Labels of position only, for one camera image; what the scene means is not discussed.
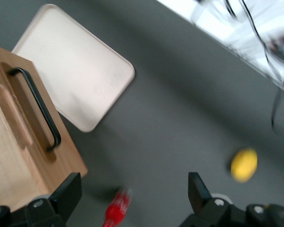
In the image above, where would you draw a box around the wooden drawer with worn recess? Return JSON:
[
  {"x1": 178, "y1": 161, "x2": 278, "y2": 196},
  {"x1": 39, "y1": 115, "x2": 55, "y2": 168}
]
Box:
[{"x1": 0, "y1": 70, "x2": 53, "y2": 214}]

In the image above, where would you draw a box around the red soda bottle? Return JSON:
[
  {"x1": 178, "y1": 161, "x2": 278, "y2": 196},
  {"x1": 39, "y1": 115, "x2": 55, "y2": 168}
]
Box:
[{"x1": 101, "y1": 186, "x2": 133, "y2": 227}]

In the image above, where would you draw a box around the wooden drawer cabinet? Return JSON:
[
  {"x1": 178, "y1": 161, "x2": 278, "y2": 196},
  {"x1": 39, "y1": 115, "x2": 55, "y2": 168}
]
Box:
[{"x1": 0, "y1": 42, "x2": 89, "y2": 215}]

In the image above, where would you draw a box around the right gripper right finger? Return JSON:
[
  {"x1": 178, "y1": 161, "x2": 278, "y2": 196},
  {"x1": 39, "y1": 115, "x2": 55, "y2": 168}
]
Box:
[{"x1": 179, "y1": 172, "x2": 247, "y2": 227}]

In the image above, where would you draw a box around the beige rectangular tray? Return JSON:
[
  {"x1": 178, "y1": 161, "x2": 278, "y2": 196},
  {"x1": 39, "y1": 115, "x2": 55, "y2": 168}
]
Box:
[{"x1": 11, "y1": 3, "x2": 136, "y2": 133}]

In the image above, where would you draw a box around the black metal drawer handle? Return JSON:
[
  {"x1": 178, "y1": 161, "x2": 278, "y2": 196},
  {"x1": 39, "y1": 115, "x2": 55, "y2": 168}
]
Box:
[{"x1": 7, "y1": 67, "x2": 62, "y2": 152}]

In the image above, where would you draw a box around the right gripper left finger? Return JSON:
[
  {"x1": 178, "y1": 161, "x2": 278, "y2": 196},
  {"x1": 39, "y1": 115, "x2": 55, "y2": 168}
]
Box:
[{"x1": 24, "y1": 172, "x2": 83, "y2": 227}]

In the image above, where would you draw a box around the yellow lemon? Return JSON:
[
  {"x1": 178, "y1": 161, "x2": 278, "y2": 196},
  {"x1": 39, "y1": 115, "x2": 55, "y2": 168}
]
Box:
[{"x1": 230, "y1": 147, "x2": 259, "y2": 184}]

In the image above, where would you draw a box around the thin black looped cable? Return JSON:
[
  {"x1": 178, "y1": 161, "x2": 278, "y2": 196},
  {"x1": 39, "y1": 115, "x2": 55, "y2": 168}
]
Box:
[{"x1": 239, "y1": 0, "x2": 284, "y2": 134}]

